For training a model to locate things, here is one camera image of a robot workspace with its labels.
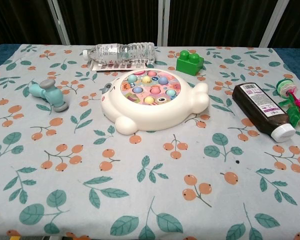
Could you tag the teal and grey toy hammer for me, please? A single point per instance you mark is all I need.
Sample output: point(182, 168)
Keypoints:
point(50, 96)

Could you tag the white whack-a-mole toy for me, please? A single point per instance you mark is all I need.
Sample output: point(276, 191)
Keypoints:
point(165, 117)

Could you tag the white card with brown squares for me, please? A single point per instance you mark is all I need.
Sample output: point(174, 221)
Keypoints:
point(115, 67)

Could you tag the green toy building block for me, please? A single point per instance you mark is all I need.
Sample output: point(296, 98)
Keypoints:
point(187, 66)

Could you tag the floral leaf and berry tablecloth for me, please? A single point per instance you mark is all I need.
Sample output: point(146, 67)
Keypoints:
point(140, 187)

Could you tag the clear plastic water bottle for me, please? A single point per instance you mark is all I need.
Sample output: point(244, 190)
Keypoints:
point(120, 52)

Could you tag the dark pleated screen panel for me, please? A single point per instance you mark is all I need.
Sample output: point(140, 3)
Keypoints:
point(110, 20)
point(17, 22)
point(215, 22)
point(297, 22)

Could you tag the brown bottle with white cap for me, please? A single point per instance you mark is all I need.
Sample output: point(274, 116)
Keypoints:
point(262, 107)

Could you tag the colourful feather shuttlecock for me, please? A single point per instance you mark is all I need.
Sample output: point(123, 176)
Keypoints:
point(296, 107)

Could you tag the grey metal screen post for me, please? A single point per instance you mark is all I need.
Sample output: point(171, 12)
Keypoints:
point(272, 25)
point(58, 22)
point(163, 22)

